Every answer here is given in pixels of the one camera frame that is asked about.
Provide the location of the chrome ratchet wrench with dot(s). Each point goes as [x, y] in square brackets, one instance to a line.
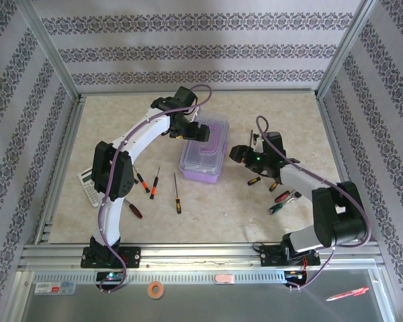
[293, 198]

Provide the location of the green black screwdriver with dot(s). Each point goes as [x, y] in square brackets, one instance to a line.
[276, 208]

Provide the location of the orange black precision screwdriver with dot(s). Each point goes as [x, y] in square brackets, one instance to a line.
[153, 189]

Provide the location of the thin orange black screwdriver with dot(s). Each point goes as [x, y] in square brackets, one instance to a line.
[141, 182]

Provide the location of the long yellow black screwdriver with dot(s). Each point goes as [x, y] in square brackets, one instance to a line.
[178, 204]

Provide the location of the small red black screwdriver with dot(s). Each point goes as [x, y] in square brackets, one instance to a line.
[135, 210]

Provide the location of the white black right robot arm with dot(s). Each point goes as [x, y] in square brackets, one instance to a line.
[339, 218]

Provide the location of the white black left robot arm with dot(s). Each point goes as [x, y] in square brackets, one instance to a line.
[147, 129]

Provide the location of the white calculator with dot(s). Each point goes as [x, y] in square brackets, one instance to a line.
[87, 191]

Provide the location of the pink eraser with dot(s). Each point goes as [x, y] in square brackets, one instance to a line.
[224, 278]

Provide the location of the grey metal plate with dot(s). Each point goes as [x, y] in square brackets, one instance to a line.
[221, 305]

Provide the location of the red pen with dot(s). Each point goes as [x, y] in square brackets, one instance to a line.
[347, 294]

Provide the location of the orange tape roll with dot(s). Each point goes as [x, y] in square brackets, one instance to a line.
[151, 290]

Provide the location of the white label card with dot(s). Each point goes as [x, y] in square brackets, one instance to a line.
[55, 288]

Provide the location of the short aluminium frame rail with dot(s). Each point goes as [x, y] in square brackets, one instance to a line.
[255, 92]

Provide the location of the aluminium side frame rail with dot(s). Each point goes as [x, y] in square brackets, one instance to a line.
[69, 134]
[332, 134]

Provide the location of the wide aluminium base rail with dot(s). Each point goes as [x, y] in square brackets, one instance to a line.
[201, 255]

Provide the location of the aluminium frame post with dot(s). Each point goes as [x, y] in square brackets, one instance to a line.
[55, 50]
[344, 50]

